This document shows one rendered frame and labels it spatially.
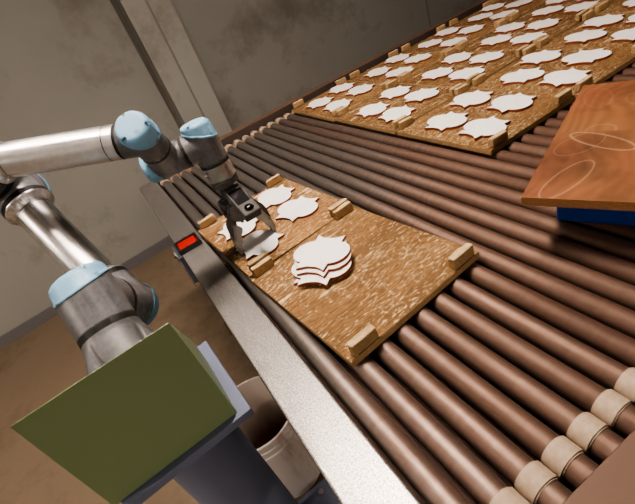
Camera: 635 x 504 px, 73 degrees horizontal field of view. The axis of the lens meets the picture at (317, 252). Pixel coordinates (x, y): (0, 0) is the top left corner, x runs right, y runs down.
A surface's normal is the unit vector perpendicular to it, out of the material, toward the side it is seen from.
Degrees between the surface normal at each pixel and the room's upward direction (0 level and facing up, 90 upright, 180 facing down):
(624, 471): 0
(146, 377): 90
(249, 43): 90
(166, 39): 90
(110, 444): 90
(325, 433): 0
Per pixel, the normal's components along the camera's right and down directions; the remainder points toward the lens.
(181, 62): 0.53, 0.33
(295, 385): -0.33, -0.77
